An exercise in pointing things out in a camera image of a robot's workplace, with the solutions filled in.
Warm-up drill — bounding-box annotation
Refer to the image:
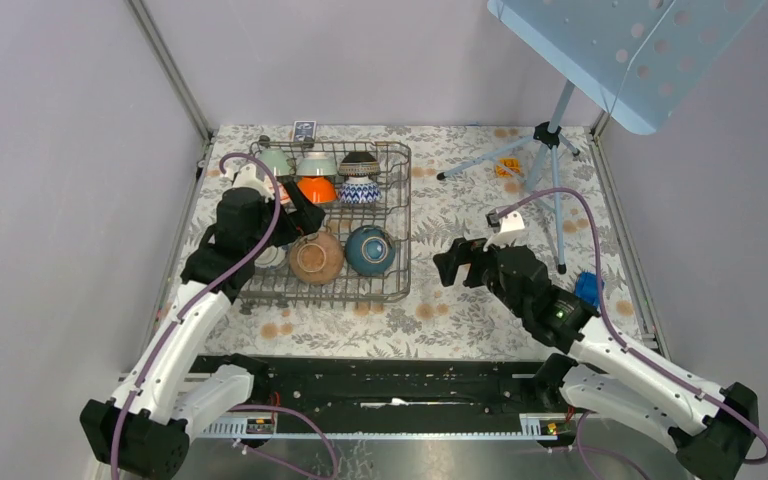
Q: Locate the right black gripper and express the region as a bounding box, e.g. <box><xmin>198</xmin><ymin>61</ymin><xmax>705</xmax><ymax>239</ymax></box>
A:
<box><xmin>432</xmin><ymin>231</ymin><xmax>527</xmax><ymax>319</ymax></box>

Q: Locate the blue white zigzag bowl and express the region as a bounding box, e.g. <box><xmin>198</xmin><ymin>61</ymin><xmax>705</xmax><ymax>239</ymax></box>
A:
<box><xmin>338</xmin><ymin>177</ymin><xmax>381</xmax><ymax>205</ymax></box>

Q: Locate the grey wire dish rack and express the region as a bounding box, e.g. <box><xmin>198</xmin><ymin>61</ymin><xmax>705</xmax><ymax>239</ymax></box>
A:
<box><xmin>240</xmin><ymin>137</ymin><xmax>411</xmax><ymax>302</ymax></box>

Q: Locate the black patterned bowl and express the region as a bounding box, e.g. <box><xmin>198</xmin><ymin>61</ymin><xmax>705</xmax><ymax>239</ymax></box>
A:
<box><xmin>337</xmin><ymin>151</ymin><xmax>381</xmax><ymax>177</ymax></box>

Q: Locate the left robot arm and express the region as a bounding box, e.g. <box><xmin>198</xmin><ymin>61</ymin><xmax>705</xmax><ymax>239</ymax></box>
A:
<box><xmin>79</xmin><ymin>185</ymin><xmax>325</xmax><ymax>479</ymax></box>

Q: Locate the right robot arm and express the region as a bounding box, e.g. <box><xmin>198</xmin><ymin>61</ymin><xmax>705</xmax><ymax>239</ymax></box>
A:
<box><xmin>433</xmin><ymin>238</ymin><xmax>760</xmax><ymax>479</ymax></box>

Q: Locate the orange bowl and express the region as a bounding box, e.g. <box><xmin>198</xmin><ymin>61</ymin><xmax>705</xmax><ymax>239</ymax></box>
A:
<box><xmin>297</xmin><ymin>176</ymin><xmax>338</xmax><ymax>204</ymax></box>

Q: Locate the red white bowl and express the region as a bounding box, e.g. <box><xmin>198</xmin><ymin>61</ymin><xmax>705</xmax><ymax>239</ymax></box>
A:
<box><xmin>275</xmin><ymin>183</ymin><xmax>292</xmax><ymax>205</ymax></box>

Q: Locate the brown floral bowl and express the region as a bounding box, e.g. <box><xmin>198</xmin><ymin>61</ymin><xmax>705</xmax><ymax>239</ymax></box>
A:
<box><xmin>288</xmin><ymin>231</ymin><xmax>345</xmax><ymax>285</ymax></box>

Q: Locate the white blue floral bowl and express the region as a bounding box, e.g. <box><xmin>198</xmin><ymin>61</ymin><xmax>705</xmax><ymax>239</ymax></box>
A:
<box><xmin>254</xmin><ymin>246</ymin><xmax>288</xmax><ymax>270</ymax></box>

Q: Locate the green dotted white bowl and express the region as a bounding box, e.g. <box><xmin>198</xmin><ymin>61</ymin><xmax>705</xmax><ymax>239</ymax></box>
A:
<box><xmin>296</xmin><ymin>151</ymin><xmax>338</xmax><ymax>177</ymax></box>

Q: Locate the pale green bowl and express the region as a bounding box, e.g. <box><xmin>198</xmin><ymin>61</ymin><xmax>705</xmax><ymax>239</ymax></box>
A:
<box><xmin>258</xmin><ymin>147</ymin><xmax>295</xmax><ymax>177</ymax></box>

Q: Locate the dark blue bowl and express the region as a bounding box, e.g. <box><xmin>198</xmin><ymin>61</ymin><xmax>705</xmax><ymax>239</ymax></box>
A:
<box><xmin>344</xmin><ymin>225</ymin><xmax>396</xmax><ymax>277</ymax></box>

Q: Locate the playing card box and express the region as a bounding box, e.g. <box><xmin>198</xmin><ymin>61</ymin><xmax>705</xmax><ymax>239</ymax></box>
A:
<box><xmin>291</xmin><ymin>120</ymin><xmax>317</xmax><ymax>144</ymax></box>

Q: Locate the orange butterfly toy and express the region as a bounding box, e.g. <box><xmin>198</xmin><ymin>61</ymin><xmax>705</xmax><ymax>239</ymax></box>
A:
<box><xmin>494</xmin><ymin>157</ymin><xmax>522</xmax><ymax>178</ymax></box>

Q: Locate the blue toy block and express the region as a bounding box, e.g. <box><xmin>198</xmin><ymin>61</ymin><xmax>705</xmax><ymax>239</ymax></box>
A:
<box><xmin>574</xmin><ymin>271</ymin><xmax>604</xmax><ymax>308</ymax></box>

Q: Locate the blue music stand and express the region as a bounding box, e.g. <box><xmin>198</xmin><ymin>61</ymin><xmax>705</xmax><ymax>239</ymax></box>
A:
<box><xmin>436</xmin><ymin>0</ymin><xmax>768</xmax><ymax>276</ymax></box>

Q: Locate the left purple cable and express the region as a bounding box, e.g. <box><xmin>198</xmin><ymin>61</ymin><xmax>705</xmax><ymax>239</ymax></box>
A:
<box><xmin>109</xmin><ymin>152</ymin><xmax>283</xmax><ymax>480</ymax></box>

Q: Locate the purple cable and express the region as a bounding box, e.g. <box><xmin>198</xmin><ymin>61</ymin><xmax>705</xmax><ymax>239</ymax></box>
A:
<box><xmin>495</xmin><ymin>187</ymin><xmax>768</xmax><ymax>465</ymax></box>
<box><xmin>109</xmin><ymin>152</ymin><xmax>283</xmax><ymax>480</ymax></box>

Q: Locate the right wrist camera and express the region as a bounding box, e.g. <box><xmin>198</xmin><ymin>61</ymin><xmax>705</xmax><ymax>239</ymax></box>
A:
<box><xmin>484</xmin><ymin>211</ymin><xmax>526</xmax><ymax>251</ymax></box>

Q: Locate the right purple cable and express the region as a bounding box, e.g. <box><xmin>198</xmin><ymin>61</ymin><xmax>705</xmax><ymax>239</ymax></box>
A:
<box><xmin>495</xmin><ymin>187</ymin><xmax>768</xmax><ymax>465</ymax></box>

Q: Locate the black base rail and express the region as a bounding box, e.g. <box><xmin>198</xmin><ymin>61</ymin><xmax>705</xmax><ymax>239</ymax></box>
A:
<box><xmin>191</xmin><ymin>354</ymin><xmax>574</xmax><ymax>436</ymax></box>

